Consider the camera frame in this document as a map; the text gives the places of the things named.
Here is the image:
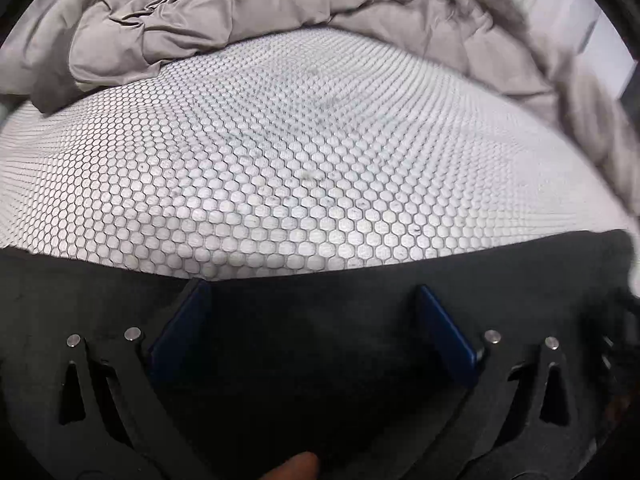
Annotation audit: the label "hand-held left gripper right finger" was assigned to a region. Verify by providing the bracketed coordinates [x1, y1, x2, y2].
[415, 284, 581, 480]

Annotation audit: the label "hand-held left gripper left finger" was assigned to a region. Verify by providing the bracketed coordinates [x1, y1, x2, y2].
[50, 277, 216, 480]

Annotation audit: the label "black pants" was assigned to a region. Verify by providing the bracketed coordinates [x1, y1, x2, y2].
[0, 230, 640, 480]

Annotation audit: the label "person's left hand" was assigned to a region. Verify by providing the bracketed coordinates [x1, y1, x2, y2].
[260, 451, 321, 480]

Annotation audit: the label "bed with honeycomb mesh cover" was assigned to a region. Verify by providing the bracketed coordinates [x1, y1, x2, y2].
[0, 27, 636, 281]

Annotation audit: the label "grey duvet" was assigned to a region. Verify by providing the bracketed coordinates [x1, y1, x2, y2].
[0, 0, 640, 211]

